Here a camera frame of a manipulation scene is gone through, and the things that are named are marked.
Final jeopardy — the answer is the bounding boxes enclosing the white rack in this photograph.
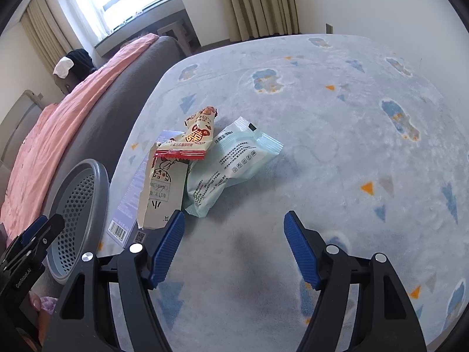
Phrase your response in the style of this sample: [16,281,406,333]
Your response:
[157,20,200,54]

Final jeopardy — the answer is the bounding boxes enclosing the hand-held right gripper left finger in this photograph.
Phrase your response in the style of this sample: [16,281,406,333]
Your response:
[40,210,186,352]

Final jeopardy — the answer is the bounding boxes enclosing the white sheer curtain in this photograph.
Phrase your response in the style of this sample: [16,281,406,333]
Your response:
[64,0,147,45]

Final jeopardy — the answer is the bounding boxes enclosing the purple patterned cloth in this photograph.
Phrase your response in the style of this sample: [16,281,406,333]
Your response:
[31,293,59,314]

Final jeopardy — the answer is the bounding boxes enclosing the red and cream snack wrapper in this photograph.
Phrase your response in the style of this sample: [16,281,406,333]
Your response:
[153,106,217,161]

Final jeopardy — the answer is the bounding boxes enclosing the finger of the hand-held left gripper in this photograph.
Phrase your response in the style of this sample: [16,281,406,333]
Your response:
[7,213,66,265]
[5,216,49,257]

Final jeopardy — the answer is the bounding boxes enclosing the chair with dark clothing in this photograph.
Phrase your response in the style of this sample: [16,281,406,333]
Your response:
[53,49,96,94]

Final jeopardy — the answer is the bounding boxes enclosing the purple cardboard box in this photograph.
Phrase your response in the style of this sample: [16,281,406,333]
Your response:
[106,130,184,248]

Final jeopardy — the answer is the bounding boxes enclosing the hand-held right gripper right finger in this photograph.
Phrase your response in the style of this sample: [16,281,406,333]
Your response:
[284,211,427,352]

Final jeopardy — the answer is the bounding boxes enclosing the light blue printed blanket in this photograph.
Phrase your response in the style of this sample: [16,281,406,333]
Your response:
[97,34,469,352]

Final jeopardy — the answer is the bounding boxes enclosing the grey headboard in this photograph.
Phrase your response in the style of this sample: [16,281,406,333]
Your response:
[0,90,46,164]

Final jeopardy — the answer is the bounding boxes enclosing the torn white carton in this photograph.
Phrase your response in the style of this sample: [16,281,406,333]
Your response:
[137,143,189,230]

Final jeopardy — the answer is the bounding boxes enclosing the pink quilt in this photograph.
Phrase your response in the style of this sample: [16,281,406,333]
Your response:
[0,33,159,241]

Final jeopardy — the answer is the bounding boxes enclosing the mint green wipes packet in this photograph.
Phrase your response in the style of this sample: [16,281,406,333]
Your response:
[185,116,284,217]

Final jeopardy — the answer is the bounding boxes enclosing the white garment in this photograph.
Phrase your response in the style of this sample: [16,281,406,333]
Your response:
[53,57,75,78]

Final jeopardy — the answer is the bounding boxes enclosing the grey perforated plastic basket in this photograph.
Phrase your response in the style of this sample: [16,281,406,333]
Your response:
[46,159,111,285]

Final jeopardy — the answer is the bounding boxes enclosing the beige curtain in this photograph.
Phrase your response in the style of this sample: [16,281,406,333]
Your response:
[20,0,79,77]
[216,0,299,43]

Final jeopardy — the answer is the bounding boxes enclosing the grey bed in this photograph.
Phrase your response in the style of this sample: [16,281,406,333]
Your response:
[37,36,187,206]

